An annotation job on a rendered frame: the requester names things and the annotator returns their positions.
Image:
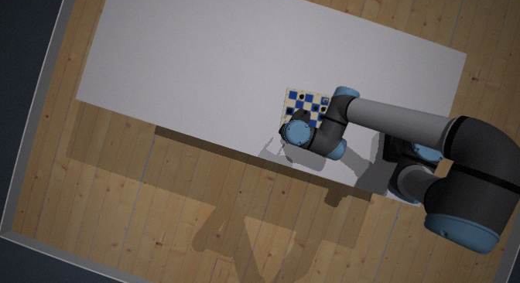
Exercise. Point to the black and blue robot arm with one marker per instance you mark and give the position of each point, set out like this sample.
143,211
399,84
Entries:
472,207

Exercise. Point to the blue and cream chessboard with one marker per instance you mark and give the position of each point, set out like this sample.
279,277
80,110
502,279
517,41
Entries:
310,100

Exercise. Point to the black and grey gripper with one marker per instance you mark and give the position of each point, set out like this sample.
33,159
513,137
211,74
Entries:
301,114

